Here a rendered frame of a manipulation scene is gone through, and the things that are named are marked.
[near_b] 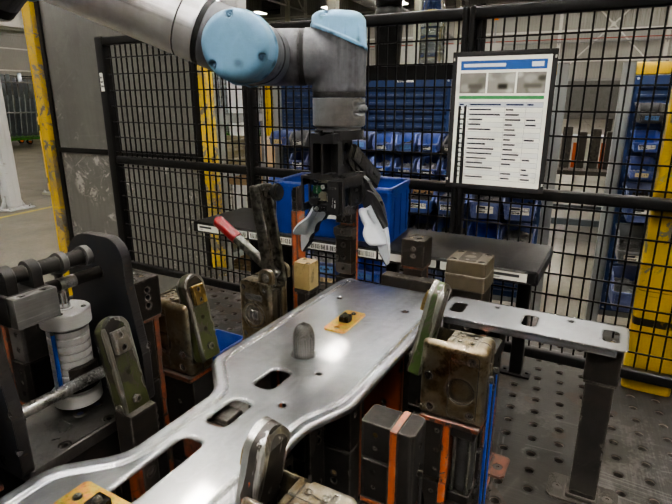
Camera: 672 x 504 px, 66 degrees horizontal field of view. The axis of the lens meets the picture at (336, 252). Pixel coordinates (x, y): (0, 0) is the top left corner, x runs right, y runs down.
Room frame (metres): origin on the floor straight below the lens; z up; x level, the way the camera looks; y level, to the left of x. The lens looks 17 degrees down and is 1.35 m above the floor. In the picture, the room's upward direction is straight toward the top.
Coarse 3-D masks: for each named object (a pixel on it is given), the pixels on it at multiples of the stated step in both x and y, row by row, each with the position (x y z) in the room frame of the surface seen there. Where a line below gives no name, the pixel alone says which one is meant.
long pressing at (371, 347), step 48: (336, 288) 0.94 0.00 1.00; (384, 288) 0.94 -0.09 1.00; (288, 336) 0.73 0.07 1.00; (336, 336) 0.73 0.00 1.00; (384, 336) 0.73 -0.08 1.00; (240, 384) 0.59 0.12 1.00; (288, 384) 0.59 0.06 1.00; (336, 384) 0.59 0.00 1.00; (192, 432) 0.49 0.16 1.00; (240, 432) 0.49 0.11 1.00; (48, 480) 0.41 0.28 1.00; (96, 480) 0.42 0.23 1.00; (192, 480) 0.42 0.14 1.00
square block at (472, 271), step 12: (456, 252) 0.99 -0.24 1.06; (468, 252) 0.98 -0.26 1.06; (456, 264) 0.93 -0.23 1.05; (468, 264) 0.92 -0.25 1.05; (480, 264) 0.91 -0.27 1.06; (492, 264) 0.96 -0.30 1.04; (456, 276) 0.93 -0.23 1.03; (468, 276) 0.92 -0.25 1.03; (480, 276) 0.91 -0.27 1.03; (492, 276) 0.96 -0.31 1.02; (456, 288) 0.93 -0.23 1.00; (468, 288) 0.92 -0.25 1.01; (480, 288) 0.91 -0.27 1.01; (444, 324) 0.94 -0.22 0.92
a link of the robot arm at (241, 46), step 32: (64, 0) 0.63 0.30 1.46; (96, 0) 0.62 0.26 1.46; (128, 0) 0.61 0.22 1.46; (160, 0) 0.61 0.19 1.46; (192, 0) 0.62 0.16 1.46; (128, 32) 0.63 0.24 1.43; (160, 32) 0.62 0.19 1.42; (192, 32) 0.61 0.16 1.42; (224, 32) 0.59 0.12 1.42; (256, 32) 0.59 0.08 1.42; (224, 64) 0.59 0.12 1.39; (256, 64) 0.59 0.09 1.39
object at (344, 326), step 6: (348, 312) 0.82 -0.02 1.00; (360, 312) 0.82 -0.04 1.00; (336, 318) 0.79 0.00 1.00; (342, 318) 0.78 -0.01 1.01; (348, 318) 0.77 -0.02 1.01; (354, 318) 0.79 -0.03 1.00; (360, 318) 0.79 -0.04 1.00; (330, 324) 0.77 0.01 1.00; (336, 324) 0.77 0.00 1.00; (342, 324) 0.77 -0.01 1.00; (348, 324) 0.77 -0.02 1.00; (354, 324) 0.77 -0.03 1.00; (330, 330) 0.75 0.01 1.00; (336, 330) 0.75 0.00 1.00; (342, 330) 0.75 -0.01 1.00; (348, 330) 0.75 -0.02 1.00
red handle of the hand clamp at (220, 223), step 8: (216, 224) 0.90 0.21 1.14; (224, 224) 0.90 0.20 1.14; (224, 232) 0.89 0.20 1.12; (232, 232) 0.89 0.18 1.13; (232, 240) 0.88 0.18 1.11; (240, 240) 0.88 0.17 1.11; (240, 248) 0.88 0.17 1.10; (248, 248) 0.87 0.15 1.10; (256, 256) 0.86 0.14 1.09; (280, 272) 0.85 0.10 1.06
